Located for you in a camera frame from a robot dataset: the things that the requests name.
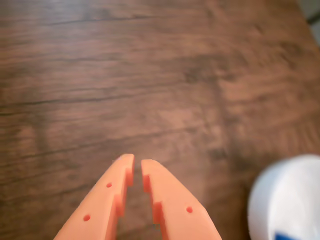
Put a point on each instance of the white bowl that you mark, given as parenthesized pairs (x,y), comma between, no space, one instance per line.
(287,195)

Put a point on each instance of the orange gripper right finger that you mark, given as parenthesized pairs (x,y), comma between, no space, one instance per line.
(175,212)

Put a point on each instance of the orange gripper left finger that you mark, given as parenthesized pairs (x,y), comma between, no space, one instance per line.
(100,207)

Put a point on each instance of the blue cube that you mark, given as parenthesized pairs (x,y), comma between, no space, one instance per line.
(295,236)

